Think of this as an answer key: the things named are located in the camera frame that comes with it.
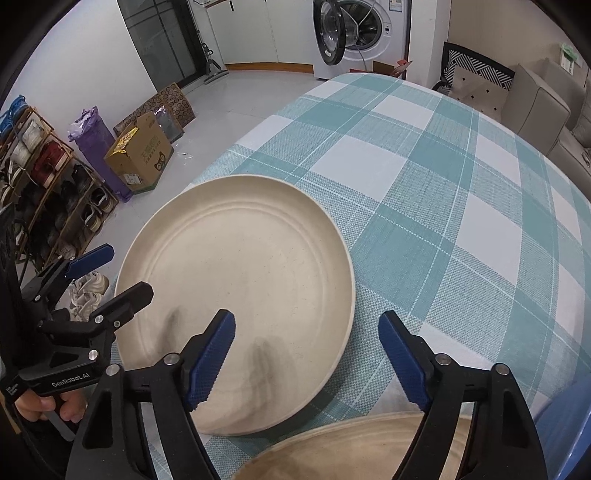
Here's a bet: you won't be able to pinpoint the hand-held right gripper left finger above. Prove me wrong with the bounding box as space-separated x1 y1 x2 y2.
66 309 237 480

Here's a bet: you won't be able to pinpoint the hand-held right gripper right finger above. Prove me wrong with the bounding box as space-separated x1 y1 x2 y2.
378 310 546 480

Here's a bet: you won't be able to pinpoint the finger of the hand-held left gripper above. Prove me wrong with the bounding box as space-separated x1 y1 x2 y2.
21 244 115 301
39 282 154 344

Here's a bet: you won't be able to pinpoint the beige round plate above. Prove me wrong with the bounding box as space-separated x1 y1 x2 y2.
113 175 355 435
228 412 476 480

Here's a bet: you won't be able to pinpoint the blue bowl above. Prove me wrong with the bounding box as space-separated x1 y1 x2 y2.
536 383 591 480

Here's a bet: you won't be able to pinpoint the person's left forearm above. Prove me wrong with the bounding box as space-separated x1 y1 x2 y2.
0 401 75 480

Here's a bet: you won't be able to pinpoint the person's left hand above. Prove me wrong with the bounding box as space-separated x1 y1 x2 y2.
14 390 89 422

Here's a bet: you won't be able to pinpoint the brown cardboard box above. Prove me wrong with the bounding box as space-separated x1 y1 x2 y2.
105 114 175 195

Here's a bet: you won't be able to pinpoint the purple plastic bag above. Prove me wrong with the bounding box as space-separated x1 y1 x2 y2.
68 107 133 203

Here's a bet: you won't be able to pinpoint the shoe rack with shoes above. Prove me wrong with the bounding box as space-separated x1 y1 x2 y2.
0 95 118 273

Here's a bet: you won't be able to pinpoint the teal checked tablecloth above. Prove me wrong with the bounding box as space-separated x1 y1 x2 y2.
152 73 587 480

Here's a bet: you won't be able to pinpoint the brown patterned board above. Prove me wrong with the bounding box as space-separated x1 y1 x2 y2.
114 83 195 139

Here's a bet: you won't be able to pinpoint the grey floor mop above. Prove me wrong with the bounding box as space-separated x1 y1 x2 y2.
200 41 229 85

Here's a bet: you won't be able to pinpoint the dark glass door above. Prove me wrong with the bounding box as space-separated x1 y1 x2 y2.
117 0 197 88

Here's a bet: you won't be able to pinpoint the white base cabinets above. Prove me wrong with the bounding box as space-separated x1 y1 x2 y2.
191 0 315 72

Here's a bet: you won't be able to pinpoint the black white patterned cushion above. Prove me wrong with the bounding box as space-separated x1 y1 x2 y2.
431 41 515 114

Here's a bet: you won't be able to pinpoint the grey sofa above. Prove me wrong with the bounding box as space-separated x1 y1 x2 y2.
501 58 591 178

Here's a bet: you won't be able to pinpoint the red paper item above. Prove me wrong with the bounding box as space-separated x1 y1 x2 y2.
373 59 413 80

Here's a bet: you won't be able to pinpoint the white washing machine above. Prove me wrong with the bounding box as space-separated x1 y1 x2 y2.
313 0 411 80

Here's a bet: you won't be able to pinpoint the green white wall holder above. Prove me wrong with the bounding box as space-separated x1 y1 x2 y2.
556 41 581 75

